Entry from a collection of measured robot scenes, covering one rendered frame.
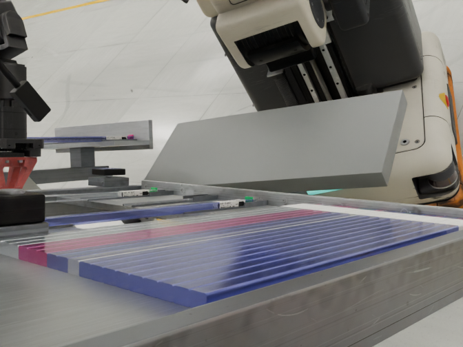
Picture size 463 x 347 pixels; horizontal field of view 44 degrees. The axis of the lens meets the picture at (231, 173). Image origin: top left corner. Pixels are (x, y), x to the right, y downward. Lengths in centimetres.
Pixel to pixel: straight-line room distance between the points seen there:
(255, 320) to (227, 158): 99
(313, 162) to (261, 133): 20
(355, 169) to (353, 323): 71
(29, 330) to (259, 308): 12
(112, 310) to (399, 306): 24
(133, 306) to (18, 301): 7
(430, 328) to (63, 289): 127
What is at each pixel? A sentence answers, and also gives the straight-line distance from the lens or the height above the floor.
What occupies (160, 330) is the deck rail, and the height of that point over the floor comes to 113.
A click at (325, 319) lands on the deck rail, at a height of 101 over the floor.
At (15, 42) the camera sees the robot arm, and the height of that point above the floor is 112.
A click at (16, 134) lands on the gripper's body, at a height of 102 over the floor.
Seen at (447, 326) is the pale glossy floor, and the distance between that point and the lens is 157.
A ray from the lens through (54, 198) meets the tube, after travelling 93.
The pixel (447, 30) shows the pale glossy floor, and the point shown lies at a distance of 255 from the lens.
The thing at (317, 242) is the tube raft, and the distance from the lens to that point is 53.
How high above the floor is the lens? 132
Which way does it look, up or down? 35 degrees down
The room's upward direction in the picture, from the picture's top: 32 degrees counter-clockwise
